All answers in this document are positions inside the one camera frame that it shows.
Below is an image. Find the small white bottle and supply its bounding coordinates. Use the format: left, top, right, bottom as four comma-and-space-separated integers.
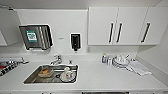
107, 56, 114, 67

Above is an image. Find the black soap dispenser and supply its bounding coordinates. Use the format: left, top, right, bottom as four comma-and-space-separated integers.
69, 32, 82, 54

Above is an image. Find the small wall label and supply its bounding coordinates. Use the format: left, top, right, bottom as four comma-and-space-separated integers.
57, 36, 65, 41

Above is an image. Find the white saucer plate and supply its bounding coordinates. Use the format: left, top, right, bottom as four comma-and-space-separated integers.
59, 71, 77, 83

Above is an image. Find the small chrome sink knob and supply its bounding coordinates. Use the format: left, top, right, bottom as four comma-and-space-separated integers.
68, 58, 73, 65

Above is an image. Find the white cup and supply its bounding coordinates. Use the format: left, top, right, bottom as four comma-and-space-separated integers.
62, 66, 73, 81

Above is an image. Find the black drying rack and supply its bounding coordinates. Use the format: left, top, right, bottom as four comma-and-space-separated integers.
0, 56, 30, 76

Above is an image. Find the dish soap bottle blue label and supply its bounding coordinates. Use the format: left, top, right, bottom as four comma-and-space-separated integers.
101, 52, 108, 65

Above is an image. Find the chrome faucet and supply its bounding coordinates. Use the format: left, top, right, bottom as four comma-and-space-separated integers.
49, 53, 64, 66

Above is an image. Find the steel sink basin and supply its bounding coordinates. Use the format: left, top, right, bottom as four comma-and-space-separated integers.
22, 63, 81, 85

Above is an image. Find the bowl with orange remains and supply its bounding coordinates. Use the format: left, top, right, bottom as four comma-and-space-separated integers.
37, 66, 55, 79

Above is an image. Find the stack of white plates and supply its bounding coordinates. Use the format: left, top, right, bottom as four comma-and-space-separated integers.
112, 54, 133, 70

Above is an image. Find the white wall cabinet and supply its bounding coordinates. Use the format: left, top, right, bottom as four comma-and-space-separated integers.
87, 6, 168, 47
0, 29, 9, 47

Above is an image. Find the black cabinet handle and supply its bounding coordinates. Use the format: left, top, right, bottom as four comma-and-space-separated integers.
116, 22, 124, 44
140, 22, 152, 44
108, 22, 115, 45

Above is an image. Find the steel paper towel dispenser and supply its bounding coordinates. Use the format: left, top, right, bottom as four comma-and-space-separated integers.
18, 23, 55, 53

